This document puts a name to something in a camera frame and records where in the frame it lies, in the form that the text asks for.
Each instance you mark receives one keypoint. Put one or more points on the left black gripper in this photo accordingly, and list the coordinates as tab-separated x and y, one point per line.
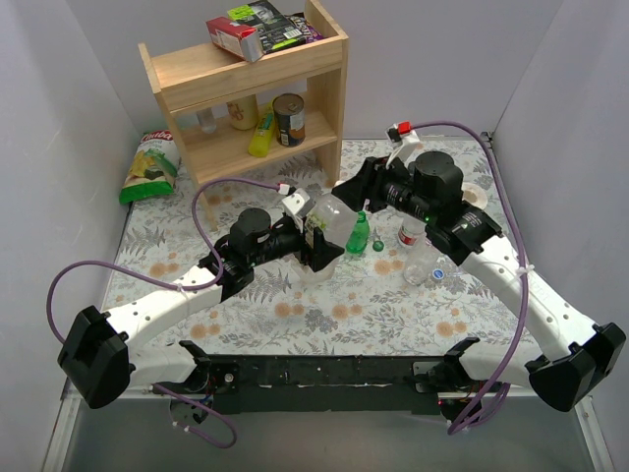
309	241

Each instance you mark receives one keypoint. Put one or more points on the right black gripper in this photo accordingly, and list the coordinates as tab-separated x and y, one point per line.
370	178

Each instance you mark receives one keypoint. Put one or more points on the square clear bottle white cap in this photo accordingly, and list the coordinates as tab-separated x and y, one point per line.
337	222

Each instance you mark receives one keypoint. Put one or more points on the green plastic bottle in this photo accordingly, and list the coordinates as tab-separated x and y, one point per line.
359	237

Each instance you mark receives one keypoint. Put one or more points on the clear bottle red label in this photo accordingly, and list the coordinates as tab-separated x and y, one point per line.
410	231

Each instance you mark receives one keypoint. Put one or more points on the clear bottle blue white cap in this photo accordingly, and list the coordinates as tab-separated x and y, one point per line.
421	262

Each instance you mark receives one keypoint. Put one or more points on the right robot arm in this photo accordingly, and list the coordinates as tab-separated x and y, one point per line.
574	354

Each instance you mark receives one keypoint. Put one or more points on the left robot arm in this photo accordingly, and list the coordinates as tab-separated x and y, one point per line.
105	353

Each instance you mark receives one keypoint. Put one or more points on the yellow bottle on shelf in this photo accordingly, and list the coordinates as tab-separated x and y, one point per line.
264	133

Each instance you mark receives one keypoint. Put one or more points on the small clear bottle on shelf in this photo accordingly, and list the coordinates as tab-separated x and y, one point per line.
207	121

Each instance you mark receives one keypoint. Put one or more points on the floral table mat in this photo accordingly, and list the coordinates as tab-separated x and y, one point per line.
366	307

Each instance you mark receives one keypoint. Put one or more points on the tin can on shelf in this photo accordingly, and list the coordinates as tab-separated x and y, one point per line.
289	113

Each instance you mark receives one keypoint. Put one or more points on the wooden two-tier shelf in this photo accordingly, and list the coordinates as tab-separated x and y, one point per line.
202	76

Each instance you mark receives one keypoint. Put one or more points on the purple snack packet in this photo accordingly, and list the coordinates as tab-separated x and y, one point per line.
305	27

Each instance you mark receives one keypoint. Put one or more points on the black green box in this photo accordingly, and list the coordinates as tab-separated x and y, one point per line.
276	32

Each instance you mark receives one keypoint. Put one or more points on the green chips bag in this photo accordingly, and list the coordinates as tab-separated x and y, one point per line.
154	168

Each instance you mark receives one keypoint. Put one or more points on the red white carton box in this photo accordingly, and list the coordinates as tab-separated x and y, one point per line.
240	40

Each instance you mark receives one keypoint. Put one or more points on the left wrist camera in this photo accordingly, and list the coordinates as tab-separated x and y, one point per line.
297	203

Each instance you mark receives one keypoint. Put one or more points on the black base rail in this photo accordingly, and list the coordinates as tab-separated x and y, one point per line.
238	384

